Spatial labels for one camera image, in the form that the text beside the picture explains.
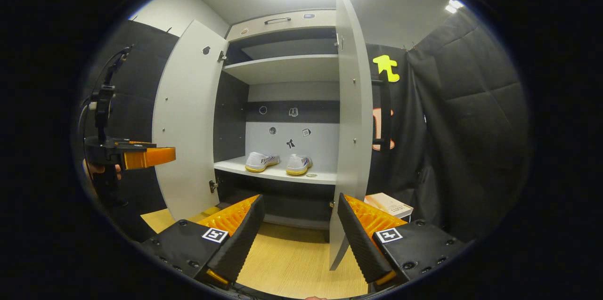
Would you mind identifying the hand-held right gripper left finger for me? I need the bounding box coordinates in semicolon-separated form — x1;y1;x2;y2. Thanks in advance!
137;194;266;291

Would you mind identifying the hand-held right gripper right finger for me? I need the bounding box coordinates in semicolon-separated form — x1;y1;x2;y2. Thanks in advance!
337;194;467;292

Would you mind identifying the grey shoe cabinet door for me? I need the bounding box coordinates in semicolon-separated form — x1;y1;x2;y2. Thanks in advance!
328;0;374;271
152;20;230;221

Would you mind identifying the white striped shoe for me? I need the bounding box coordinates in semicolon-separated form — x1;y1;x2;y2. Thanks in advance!
286;154;313;176
245;152;280;173

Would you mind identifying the grey shoe cabinet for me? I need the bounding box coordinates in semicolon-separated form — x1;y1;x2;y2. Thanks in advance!
213;9;342;244

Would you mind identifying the black quilted curtain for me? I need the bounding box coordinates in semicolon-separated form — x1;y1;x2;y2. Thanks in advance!
75;20;179;244
407;8;533;244

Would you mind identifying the black backdrop cloth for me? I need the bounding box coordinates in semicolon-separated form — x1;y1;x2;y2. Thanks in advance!
365;43;429;206

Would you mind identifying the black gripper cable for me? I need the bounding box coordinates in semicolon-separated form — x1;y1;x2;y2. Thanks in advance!
78;49;124;150

